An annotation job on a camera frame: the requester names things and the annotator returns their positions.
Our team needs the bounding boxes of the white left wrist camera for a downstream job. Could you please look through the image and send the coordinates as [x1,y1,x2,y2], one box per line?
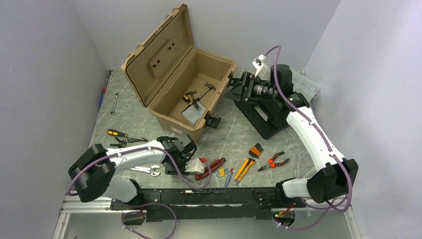
[185,158,206,174]

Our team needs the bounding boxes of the small claw hammer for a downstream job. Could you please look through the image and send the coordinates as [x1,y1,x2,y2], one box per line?
[183,90,199,110]

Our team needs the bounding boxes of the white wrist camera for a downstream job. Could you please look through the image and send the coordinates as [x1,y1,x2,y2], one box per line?
[252,54,268,80]
[185,158,206,174]

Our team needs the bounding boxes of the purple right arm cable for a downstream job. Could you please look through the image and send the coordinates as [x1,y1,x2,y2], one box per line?
[263,44,353,232]

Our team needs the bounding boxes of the large black-handled hammer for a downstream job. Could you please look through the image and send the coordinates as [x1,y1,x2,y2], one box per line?
[195,82,216,102]

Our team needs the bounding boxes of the black tool tray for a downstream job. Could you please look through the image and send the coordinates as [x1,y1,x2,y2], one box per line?
[226,88,289,139]

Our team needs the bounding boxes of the orange black utility knife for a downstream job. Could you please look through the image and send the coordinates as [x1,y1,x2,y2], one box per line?
[234,158,256,184]

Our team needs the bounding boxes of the small clear screw box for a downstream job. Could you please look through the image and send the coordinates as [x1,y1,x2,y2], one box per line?
[182,104,205,126]

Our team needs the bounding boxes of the black handled cutters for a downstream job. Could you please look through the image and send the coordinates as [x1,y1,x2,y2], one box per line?
[109,137,127,148]

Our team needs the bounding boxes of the red black utility knife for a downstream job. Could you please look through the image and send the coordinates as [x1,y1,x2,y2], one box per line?
[195,157,226,181]

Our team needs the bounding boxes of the tan plastic toolbox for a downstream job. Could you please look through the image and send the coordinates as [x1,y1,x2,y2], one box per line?
[121,4,237,141]

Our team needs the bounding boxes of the silver combination wrench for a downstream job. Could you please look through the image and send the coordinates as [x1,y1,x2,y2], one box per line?
[131,165,161,177]

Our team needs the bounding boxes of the orange handled pliers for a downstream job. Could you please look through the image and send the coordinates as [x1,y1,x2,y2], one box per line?
[257,151,290,172]

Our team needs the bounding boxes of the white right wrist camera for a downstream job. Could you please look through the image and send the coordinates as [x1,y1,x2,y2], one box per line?
[252,54,268,80]

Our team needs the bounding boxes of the yellow handled screwdriver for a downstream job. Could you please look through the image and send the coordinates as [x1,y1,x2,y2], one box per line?
[106,129,148,142]

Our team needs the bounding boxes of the orange black brush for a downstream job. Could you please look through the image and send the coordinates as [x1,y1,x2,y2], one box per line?
[248,143,264,158]

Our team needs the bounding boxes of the clear compartment organizer box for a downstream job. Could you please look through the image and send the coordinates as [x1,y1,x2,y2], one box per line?
[292,70,320,102]

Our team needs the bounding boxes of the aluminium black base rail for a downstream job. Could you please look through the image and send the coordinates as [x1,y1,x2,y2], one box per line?
[53,188,361,239]

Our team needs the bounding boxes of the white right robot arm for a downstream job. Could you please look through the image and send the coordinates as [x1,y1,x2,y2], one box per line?
[226,64,358,207]

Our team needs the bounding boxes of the blue red tool at wall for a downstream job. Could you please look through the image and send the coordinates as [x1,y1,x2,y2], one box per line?
[98,79,108,110]

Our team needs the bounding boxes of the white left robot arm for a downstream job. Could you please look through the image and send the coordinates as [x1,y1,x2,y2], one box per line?
[67,135,205,209]

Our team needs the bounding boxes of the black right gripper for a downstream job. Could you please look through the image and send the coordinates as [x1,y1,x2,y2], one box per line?
[223,72,278,104]

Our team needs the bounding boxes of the small ratchet ring wrench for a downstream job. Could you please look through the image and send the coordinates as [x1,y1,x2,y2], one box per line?
[110,93,119,115]

